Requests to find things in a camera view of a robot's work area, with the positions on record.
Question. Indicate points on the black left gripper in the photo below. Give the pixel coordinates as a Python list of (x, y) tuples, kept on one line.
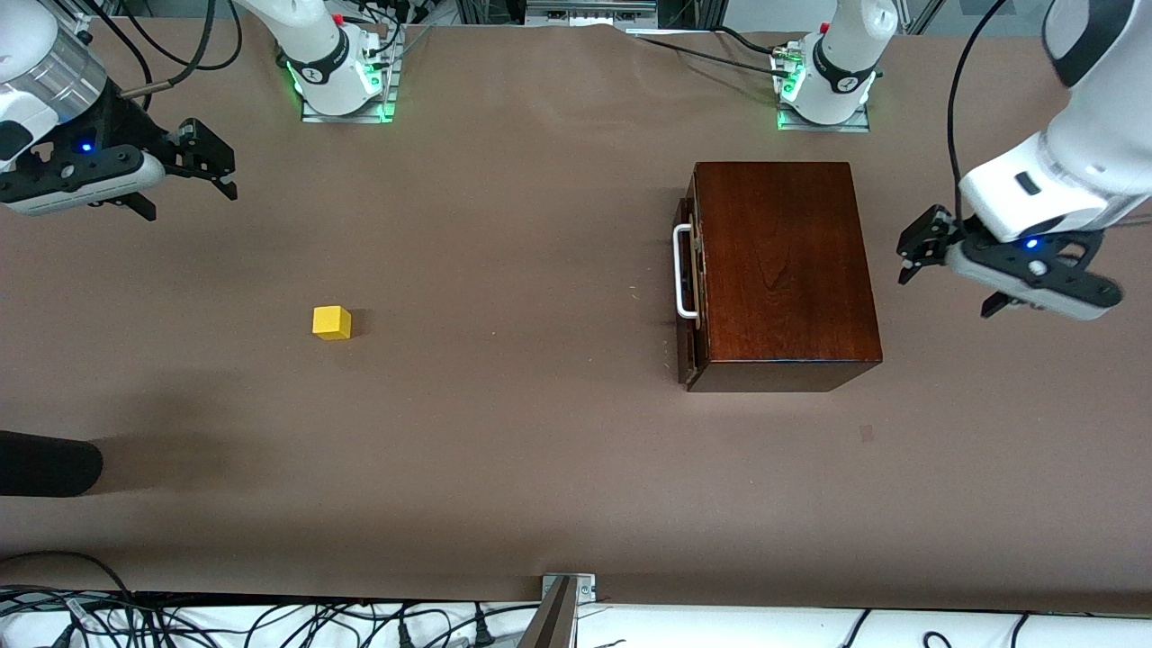
[(956, 237)]

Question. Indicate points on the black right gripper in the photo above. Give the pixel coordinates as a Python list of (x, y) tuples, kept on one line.
[(126, 126)]

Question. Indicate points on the yellow block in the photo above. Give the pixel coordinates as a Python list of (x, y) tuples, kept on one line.
[(331, 322)]

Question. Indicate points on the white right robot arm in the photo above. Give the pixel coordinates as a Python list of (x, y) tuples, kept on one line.
[(315, 45)]

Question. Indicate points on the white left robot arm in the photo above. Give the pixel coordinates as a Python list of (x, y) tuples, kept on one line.
[(1098, 135)]

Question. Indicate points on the dark wooden cabinet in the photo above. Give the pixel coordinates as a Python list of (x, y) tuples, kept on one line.
[(783, 270)]

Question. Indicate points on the black rounded object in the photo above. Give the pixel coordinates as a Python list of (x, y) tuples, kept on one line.
[(45, 463)]

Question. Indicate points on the brown paper table cover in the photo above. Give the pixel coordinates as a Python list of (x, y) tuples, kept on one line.
[(495, 405)]

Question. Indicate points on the grey electronics box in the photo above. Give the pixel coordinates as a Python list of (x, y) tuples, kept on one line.
[(589, 9)]

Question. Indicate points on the white padded sheet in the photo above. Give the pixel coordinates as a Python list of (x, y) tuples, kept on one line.
[(720, 630)]

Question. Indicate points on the dark aluminium beam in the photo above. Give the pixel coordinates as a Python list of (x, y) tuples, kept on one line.
[(549, 625)]

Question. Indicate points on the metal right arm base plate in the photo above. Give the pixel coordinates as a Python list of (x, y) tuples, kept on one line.
[(346, 115)]

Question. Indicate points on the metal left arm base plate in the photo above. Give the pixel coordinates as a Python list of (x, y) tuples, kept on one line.
[(823, 126)]

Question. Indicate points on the silver metal bracket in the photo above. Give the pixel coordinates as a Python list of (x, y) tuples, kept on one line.
[(585, 587)]

